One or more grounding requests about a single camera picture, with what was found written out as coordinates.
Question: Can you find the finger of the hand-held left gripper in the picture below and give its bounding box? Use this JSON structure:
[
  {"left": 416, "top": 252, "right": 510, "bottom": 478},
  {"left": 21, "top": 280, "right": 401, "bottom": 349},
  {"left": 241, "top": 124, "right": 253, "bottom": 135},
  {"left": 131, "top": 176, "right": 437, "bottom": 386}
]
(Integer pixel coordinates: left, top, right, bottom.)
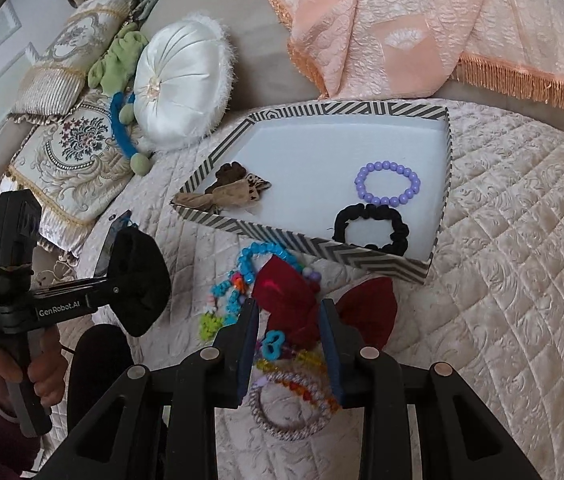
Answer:
[
  {"left": 32, "top": 279, "right": 126, "bottom": 307},
  {"left": 93, "top": 211, "right": 134, "bottom": 278}
]

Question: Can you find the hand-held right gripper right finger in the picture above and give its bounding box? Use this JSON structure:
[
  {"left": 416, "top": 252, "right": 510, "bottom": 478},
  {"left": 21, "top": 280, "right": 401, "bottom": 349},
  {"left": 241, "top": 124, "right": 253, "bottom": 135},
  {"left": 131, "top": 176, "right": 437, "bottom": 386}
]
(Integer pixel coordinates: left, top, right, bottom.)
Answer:
[{"left": 318, "top": 299, "right": 543, "bottom": 480}]

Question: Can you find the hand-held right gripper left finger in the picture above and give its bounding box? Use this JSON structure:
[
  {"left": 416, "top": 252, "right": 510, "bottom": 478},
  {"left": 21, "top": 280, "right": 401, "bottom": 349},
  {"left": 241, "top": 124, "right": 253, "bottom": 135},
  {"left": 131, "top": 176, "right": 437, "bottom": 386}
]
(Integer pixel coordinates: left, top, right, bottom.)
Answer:
[{"left": 44, "top": 299, "right": 260, "bottom": 480}]

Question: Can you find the black bow hair clip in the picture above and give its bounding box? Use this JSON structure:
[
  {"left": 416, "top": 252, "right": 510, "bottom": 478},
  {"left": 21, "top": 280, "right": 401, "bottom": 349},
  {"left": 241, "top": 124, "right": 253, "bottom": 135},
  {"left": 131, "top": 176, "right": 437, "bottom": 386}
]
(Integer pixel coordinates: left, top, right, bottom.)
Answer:
[{"left": 111, "top": 228, "right": 172, "bottom": 338}]

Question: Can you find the rainbow crystal bracelet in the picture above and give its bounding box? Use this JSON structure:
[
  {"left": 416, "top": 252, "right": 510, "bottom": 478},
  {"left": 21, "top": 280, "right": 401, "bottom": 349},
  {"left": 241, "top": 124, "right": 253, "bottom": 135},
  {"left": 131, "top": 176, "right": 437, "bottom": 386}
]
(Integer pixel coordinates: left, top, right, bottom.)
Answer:
[{"left": 256, "top": 347, "right": 339, "bottom": 413}]

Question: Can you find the flower bead bracelet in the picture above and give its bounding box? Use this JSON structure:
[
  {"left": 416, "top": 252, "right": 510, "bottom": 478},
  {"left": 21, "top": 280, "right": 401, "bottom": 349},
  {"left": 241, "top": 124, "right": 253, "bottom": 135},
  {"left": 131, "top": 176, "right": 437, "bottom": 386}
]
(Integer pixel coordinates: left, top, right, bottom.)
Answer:
[{"left": 198, "top": 274, "right": 289, "bottom": 362}]

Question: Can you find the silver glitter hair tie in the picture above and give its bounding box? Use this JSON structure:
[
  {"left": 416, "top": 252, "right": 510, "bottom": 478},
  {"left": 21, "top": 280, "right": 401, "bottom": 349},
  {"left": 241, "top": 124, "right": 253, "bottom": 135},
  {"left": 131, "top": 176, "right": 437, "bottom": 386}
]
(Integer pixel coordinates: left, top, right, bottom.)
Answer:
[{"left": 248, "top": 371, "right": 324, "bottom": 442}]

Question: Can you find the red bow hair clip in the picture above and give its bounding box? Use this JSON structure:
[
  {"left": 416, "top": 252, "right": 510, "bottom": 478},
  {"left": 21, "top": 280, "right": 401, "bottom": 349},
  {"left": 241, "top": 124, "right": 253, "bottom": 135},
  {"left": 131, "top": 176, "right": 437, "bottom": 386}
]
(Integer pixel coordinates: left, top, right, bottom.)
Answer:
[{"left": 251, "top": 254, "right": 397, "bottom": 355}]

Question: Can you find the blue crystal bead bracelet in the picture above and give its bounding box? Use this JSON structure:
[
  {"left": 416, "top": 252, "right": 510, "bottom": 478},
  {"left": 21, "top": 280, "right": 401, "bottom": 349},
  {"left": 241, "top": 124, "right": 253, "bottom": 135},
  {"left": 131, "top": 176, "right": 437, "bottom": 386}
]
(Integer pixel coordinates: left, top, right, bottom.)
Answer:
[{"left": 237, "top": 241, "right": 304, "bottom": 286}]

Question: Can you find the striped cardboard box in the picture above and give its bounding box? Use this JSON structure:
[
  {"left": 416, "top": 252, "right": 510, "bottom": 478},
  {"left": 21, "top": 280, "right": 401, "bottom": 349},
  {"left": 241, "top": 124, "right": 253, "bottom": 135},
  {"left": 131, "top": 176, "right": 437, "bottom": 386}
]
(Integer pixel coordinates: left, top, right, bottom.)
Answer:
[{"left": 170, "top": 101, "right": 452, "bottom": 286}]

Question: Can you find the person's left hand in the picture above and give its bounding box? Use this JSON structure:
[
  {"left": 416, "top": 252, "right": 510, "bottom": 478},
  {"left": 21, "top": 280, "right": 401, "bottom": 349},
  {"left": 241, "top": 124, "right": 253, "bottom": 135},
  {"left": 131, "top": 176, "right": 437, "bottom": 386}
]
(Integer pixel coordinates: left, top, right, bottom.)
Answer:
[{"left": 0, "top": 327, "right": 71, "bottom": 414}]

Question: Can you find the floral embroidered pillow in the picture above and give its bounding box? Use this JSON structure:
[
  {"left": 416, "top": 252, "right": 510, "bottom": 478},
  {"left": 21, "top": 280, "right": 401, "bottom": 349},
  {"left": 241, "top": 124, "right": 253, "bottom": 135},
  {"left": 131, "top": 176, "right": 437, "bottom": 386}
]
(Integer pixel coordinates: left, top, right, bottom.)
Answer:
[{"left": 0, "top": 87, "right": 148, "bottom": 256}]

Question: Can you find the tan bow hair clip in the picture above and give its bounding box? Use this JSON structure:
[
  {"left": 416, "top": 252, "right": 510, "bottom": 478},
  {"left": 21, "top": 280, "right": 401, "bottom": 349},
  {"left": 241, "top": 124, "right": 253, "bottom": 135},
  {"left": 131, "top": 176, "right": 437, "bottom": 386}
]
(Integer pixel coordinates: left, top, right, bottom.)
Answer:
[{"left": 173, "top": 184, "right": 244, "bottom": 212}]

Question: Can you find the black scrunchie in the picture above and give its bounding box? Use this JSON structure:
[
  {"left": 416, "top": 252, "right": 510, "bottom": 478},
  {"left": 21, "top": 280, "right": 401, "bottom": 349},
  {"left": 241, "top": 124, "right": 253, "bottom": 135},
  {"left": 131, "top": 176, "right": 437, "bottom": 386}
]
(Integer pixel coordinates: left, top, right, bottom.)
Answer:
[{"left": 333, "top": 203, "right": 410, "bottom": 256}]

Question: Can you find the dark brown bow hair clip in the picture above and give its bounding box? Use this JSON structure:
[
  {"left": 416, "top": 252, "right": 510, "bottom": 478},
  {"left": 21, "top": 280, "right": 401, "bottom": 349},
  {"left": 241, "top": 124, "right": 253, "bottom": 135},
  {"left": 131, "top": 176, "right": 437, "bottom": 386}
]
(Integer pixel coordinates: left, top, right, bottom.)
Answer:
[{"left": 213, "top": 160, "right": 249, "bottom": 194}]

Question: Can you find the beige printed bow hair clip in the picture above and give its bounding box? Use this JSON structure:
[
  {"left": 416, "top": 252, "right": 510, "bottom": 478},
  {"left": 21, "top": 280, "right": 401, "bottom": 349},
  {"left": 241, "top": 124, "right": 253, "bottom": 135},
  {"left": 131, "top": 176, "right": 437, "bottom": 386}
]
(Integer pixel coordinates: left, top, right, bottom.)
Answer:
[{"left": 245, "top": 173, "right": 272, "bottom": 197}]

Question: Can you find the white round satin cushion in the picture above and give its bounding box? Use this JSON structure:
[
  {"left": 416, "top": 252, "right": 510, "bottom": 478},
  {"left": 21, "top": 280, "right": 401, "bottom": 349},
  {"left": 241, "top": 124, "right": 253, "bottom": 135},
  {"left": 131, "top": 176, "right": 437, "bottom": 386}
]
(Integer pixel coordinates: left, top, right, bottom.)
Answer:
[{"left": 133, "top": 12, "right": 237, "bottom": 151}]

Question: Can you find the cream gold embroidered pillow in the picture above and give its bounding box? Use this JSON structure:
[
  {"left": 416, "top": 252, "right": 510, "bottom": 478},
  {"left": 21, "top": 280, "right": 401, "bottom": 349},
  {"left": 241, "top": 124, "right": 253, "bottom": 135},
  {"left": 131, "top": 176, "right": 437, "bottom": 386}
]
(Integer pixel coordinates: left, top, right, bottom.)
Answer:
[{"left": 8, "top": 0, "right": 138, "bottom": 122}]

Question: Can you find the green plush blue headband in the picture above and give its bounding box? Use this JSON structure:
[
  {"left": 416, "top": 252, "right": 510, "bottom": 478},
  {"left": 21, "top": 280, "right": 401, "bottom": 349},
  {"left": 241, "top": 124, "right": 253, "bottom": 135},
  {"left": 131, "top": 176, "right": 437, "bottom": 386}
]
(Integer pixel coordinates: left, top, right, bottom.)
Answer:
[{"left": 87, "top": 24, "right": 152, "bottom": 177}]

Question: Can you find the cream quilted bedspread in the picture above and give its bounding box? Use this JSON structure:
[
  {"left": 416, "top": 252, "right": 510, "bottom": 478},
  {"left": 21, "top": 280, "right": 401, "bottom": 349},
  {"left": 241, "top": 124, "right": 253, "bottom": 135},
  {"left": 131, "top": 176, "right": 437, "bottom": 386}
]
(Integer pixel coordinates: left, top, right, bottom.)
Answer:
[{"left": 32, "top": 97, "right": 564, "bottom": 480}]

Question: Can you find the taupe upholstered backrest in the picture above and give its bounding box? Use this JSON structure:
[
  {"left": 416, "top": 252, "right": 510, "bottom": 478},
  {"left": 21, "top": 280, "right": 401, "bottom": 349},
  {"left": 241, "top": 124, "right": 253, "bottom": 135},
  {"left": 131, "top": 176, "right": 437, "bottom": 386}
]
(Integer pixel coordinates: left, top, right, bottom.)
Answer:
[{"left": 134, "top": 0, "right": 325, "bottom": 128}]

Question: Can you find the peach fringed blanket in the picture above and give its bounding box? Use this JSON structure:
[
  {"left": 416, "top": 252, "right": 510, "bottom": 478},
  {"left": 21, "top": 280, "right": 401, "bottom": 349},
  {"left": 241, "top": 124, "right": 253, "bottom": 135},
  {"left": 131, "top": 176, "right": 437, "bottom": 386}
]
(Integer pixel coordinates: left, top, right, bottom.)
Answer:
[{"left": 267, "top": 0, "right": 564, "bottom": 133}]

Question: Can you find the purple bead bracelet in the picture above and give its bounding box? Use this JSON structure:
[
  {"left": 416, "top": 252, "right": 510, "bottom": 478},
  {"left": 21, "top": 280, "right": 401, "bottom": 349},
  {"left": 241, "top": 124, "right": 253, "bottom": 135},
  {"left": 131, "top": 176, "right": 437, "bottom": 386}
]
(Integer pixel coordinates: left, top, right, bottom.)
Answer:
[{"left": 354, "top": 160, "right": 421, "bottom": 207}]

